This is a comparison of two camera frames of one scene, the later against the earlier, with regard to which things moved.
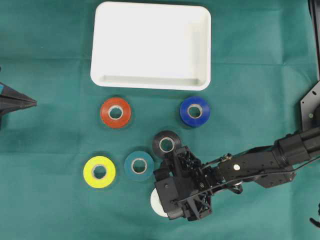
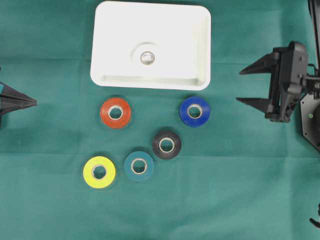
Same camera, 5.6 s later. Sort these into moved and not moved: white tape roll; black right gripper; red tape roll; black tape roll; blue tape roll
Moved: white tape roll; black right gripper
Not moved: red tape roll; blue tape roll; black tape roll
